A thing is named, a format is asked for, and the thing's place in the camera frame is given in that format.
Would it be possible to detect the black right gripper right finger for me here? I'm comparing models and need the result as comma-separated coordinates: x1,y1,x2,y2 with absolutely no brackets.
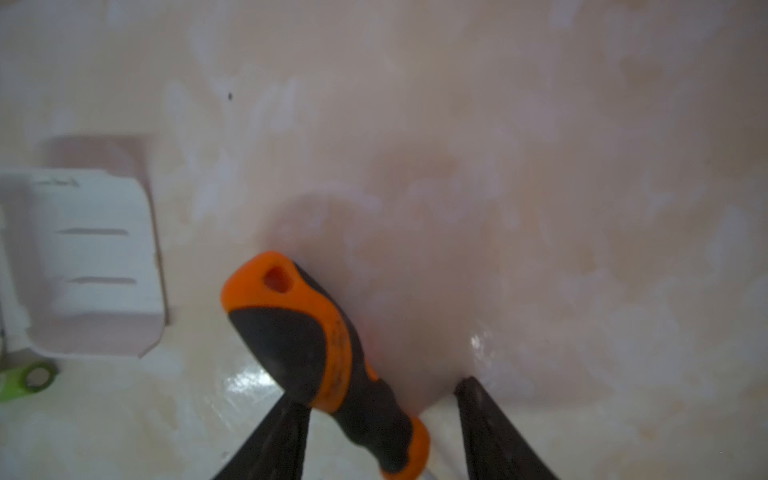
454,377,557,480

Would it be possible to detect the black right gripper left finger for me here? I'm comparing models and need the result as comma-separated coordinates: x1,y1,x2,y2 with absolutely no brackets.
214,394,311,480

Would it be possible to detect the orange black screwdriver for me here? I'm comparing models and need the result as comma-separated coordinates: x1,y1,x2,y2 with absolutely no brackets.
220,251,430,479

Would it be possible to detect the white battery cover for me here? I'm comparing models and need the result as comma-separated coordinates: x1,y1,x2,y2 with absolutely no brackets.
1,168,166,358

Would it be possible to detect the green AAA battery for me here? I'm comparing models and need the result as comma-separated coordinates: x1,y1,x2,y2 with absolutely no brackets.
0,360,59,403

